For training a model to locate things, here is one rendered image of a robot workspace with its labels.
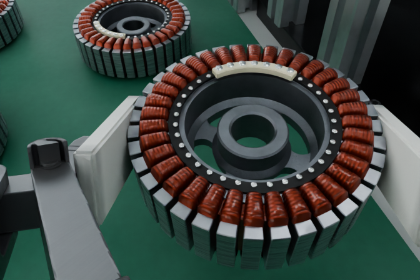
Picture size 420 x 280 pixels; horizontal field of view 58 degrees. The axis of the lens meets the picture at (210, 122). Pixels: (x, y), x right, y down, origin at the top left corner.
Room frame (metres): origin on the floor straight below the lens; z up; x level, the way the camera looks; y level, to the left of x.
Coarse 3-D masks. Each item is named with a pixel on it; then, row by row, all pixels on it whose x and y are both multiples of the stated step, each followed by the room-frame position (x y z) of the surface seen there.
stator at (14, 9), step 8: (0, 0) 0.36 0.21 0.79; (8, 0) 0.36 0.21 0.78; (0, 8) 0.34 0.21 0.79; (8, 8) 0.35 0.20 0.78; (16, 8) 0.37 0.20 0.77; (0, 16) 0.33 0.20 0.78; (8, 16) 0.34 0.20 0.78; (16, 16) 0.36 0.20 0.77; (0, 24) 0.33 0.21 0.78; (8, 24) 0.34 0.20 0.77; (16, 24) 0.35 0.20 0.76; (0, 32) 0.33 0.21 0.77; (8, 32) 0.33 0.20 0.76; (16, 32) 0.35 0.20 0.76; (0, 40) 0.32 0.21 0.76; (8, 40) 0.33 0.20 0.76; (0, 48) 0.32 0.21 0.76
